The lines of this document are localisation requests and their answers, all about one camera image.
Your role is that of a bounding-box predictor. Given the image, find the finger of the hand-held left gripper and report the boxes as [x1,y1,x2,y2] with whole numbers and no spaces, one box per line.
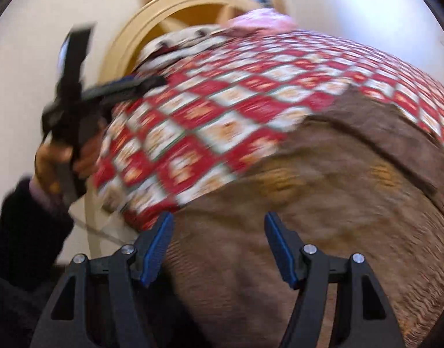
[81,74,168,105]

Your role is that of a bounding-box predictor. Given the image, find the pink pillow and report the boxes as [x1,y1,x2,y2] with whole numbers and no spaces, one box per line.
[225,7,299,37]

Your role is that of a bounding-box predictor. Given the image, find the person's left hand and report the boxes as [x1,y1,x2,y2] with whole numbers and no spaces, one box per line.
[34,130,104,193]

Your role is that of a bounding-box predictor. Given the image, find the person's left forearm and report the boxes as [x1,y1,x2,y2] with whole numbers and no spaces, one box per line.
[0,177,77,292]

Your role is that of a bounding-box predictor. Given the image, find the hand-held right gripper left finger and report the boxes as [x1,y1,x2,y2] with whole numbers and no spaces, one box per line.
[29,211,175,348]

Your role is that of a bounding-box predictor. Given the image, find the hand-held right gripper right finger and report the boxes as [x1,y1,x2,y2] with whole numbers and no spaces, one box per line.
[263,211,406,348]

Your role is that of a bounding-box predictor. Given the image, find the red checkered bear print blanket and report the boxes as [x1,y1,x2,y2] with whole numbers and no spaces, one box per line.
[92,30,444,232]

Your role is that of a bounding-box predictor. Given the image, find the brown striped knit sweater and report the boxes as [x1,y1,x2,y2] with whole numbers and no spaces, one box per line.
[163,86,444,348]

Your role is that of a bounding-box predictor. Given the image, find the white patterned pillow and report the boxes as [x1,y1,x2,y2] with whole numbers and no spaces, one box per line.
[136,26,230,70]

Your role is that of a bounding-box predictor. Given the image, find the cream wooden headboard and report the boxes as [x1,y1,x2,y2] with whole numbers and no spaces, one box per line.
[85,0,267,259]

